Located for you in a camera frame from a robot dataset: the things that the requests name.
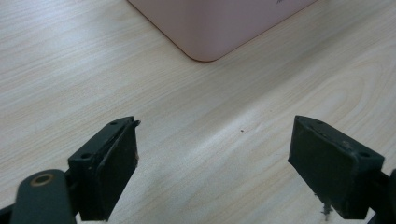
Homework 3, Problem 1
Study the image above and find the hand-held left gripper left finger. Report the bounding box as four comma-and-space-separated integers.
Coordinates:
68, 116, 141, 222

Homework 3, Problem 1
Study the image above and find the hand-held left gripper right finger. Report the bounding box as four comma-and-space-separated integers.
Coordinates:
288, 115, 386, 220

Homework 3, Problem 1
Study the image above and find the pink storage box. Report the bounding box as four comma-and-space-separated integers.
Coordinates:
126, 0, 318, 63

